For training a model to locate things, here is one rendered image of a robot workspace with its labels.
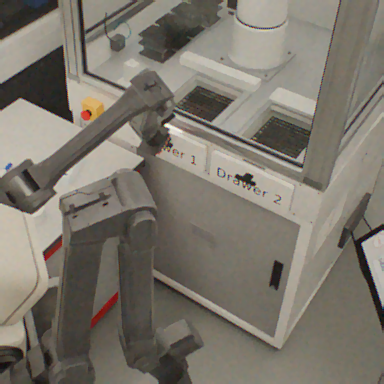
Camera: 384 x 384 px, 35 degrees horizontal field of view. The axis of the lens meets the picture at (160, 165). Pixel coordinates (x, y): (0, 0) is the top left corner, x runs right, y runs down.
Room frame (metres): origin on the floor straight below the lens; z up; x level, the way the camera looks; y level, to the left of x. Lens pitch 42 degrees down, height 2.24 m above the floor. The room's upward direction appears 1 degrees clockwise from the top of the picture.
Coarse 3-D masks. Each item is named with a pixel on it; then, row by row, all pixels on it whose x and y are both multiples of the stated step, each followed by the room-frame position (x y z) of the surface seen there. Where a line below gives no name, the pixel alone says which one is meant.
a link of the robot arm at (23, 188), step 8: (16, 176) 1.00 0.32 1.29; (24, 176) 1.00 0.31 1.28; (8, 184) 0.98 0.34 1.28; (16, 184) 0.98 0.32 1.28; (24, 184) 0.98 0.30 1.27; (32, 184) 0.99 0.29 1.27; (0, 192) 0.97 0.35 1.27; (8, 192) 0.97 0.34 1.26; (16, 192) 0.97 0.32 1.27; (24, 192) 0.97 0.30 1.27; (32, 192) 0.97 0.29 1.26; (0, 200) 0.95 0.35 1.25; (8, 200) 0.95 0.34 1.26; (16, 200) 0.96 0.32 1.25
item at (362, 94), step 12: (372, 36) 1.42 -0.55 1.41; (372, 48) 1.45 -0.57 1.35; (372, 60) 1.48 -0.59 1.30; (360, 72) 1.40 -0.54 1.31; (372, 72) 1.51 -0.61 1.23; (360, 84) 1.43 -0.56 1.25; (372, 84) 1.55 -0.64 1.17; (360, 96) 1.46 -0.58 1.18; (372, 96) 1.59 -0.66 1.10; (360, 108) 1.50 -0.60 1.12; (348, 120) 1.41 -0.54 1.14
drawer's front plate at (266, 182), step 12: (216, 156) 1.49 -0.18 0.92; (228, 156) 1.48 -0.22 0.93; (216, 168) 1.49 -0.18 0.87; (228, 168) 1.46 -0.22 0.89; (240, 168) 1.44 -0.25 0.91; (252, 168) 1.42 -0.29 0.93; (228, 180) 1.46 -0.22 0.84; (252, 180) 1.41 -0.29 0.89; (264, 180) 1.39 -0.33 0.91; (276, 180) 1.37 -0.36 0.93; (252, 192) 1.41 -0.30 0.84; (276, 192) 1.37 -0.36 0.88; (288, 192) 1.34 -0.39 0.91; (276, 204) 1.36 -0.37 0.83; (288, 204) 1.34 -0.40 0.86
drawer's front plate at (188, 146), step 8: (136, 136) 1.68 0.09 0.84; (176, 136) 1.58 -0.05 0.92; (184, 136) 1.58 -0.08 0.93; (176, 144) 1.58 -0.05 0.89; (184, 144) 1.56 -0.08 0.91; (192, 144) 1.54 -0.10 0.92; (200, 144) 1.54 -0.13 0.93; (168, 152) 1.60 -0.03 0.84; (184, 152) 1.56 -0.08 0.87; (192, 152) 1.54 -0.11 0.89; (200, 152) 1.53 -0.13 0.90; (176, 160) 1.58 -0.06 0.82; (184, 160) 1.56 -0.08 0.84; (192, 160) 1.54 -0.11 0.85; (200, 160) 1.52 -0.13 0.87; (200, 168) 1.52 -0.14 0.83
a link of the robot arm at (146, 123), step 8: (144, 72) 1.19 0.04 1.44; (168, 104) 1.14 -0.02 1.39; (144, 112) 1.22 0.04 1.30; (152, 112) 1.21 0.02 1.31; (160, 112) 1.15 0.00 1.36; (168, 112) 1.17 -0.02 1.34; (136, 120) 1.33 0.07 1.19; (144, 120) 1.27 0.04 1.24; (152, 120) 1.29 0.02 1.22; (136, 128) 1.36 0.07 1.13; (144, 128) 1.31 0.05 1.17; (152, 128) 1.35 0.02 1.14; (144, 136) 1.35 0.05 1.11
